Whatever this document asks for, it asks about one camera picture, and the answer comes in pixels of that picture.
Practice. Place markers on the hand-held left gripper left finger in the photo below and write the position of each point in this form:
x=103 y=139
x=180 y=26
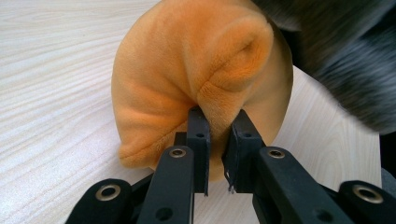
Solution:
x=200 y=155

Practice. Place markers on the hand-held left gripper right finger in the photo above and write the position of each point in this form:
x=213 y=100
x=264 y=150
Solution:
x=241 y=161

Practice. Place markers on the orange plush toy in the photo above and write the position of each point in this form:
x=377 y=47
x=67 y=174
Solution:
x=174 y=68

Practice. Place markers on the grey towel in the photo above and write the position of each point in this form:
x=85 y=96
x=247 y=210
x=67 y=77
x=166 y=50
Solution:
x=348 y=62

